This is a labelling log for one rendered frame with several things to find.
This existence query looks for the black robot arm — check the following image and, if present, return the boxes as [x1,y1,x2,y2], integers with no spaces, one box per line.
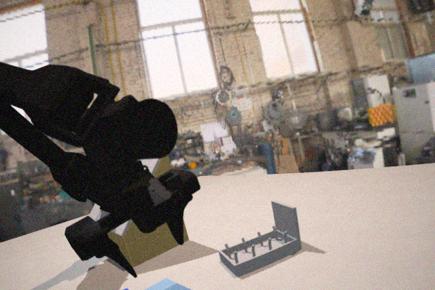
[0,62,187,234]

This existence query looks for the grey dish rack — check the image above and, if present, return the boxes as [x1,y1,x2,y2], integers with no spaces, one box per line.
[218,200,302,277]

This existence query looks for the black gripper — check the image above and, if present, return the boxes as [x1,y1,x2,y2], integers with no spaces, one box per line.
[65,160,201,278]

